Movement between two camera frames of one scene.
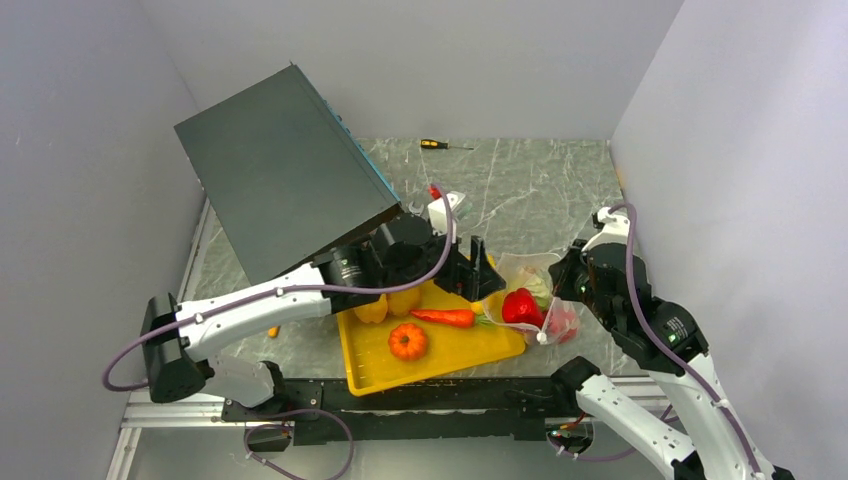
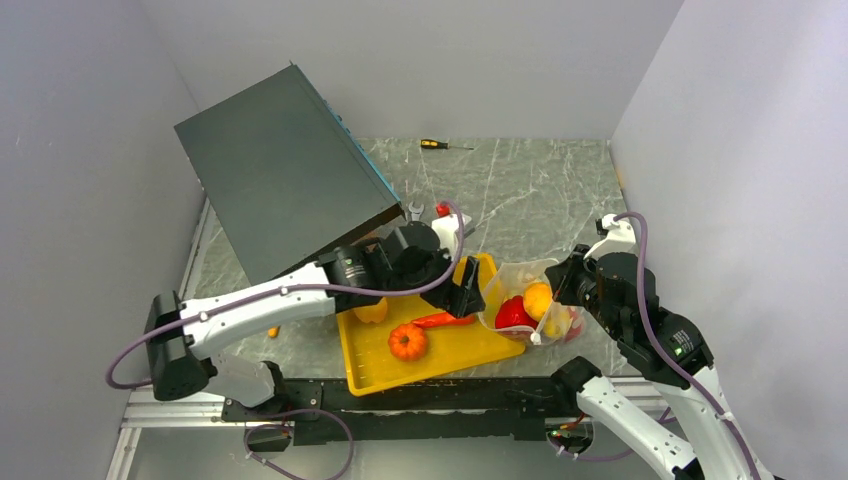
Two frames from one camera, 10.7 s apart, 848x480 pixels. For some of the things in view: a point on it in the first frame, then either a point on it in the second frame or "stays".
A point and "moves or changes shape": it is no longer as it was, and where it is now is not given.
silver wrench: x=415 y=211 stays
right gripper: x=561 y=270 stays
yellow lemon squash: x=478 y=307 moves or changes shape
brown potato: x=400 y=303 to x=537 y=299
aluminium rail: x=203 y=411 stays
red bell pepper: x=519 y=305 stays
